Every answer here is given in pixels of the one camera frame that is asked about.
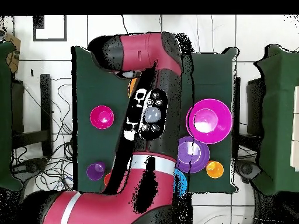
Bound large orange bowl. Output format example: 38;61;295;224
127;78;138;99

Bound small red bowl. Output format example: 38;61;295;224
89;105;115;130

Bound purple bowl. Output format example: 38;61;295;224
176;136;210;174

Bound large blue bowl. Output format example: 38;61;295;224
173;168;188;199

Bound orange-red cup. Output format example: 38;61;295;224
103;171;112;187

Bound large pink bowl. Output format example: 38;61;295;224
185;99;233;145

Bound purple cup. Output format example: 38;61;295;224
86;161;106;181

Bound dark green tablecloth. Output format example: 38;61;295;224
71;45;240;195

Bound yellow-orange cup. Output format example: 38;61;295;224
205;160;224;179

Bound green-covered side table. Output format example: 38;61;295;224
253;44;299;197
0;41;24;192

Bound cardboard box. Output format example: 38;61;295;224
5;32;22;74

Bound tangle of floor cables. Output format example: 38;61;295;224
11;78;78;192

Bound black hanging cable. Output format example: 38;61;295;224
121;15;129;34

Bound black square floor frame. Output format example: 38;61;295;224
33;15;68;42

